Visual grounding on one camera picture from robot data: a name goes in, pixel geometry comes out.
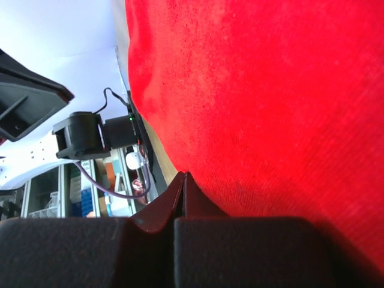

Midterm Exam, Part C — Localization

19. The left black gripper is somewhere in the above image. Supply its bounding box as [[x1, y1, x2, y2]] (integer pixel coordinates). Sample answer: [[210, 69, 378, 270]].
[[1, 51, 74, 142]]

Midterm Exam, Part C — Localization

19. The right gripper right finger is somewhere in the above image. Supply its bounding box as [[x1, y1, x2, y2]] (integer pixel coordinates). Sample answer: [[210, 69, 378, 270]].
[[182, 172, 228, 218]]

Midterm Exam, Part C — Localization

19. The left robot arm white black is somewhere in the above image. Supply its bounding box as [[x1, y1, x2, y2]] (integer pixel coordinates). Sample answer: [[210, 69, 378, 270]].
[[1, 52, 141, 190]]

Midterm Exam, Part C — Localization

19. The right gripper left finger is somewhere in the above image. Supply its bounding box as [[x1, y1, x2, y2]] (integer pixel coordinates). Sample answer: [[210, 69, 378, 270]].
[[115, 172, 184, 287]]

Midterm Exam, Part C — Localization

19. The red t shirt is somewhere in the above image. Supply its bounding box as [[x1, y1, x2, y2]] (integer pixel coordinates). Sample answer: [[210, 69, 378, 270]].
[[125, 1, 383, 271]]

